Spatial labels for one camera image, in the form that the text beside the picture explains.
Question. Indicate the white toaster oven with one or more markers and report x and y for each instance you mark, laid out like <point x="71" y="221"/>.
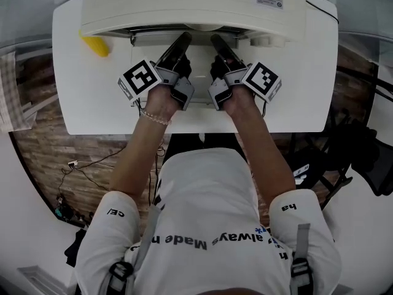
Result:
<point x="184" y="5"/>

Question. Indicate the person's left hand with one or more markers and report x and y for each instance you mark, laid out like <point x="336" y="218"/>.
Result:
<point x="159" y="101"/>

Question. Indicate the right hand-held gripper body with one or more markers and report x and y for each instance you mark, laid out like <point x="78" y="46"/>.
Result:
<point x="261" y="80"/>

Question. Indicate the person's left forearm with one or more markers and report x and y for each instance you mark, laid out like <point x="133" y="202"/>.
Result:
<point x="138" y="158"/>

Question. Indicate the person's right forearm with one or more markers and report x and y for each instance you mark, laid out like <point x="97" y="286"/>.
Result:
<point x="267" y="164"/>

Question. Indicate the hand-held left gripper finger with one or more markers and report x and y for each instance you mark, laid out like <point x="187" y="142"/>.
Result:
<point x="176" y="52"/>

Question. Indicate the white printed t-shirt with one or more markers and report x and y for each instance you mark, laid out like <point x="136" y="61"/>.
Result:
<point x="208" y="195"/>

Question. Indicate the black trousers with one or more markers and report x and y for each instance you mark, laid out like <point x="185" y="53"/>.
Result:
<point x="215" y="140"/>

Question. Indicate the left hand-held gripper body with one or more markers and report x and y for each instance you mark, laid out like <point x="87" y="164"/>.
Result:
<point x="139" y="78"/>

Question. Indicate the pile of plugs and adapters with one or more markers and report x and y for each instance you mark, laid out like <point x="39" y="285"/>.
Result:
<point x="66" y="210"/>

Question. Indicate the white floor power strip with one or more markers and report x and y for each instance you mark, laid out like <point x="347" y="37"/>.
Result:
<point x="72" y="163"/>

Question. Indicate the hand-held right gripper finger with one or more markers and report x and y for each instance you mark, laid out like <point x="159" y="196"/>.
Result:
<point x="228" y="55"/>

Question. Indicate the black metal rack frame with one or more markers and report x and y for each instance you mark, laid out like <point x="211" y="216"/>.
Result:
<point x="377" y="84"/>

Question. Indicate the person's right hand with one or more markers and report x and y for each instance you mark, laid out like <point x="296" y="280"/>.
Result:
<point x="242" y="103"/>

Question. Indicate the white table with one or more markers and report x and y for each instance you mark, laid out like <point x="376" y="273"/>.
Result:
<point x="92" y="103"/>

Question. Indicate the yellow corn cob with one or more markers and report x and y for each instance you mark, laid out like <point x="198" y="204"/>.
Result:
<point x="96" y="45"/>

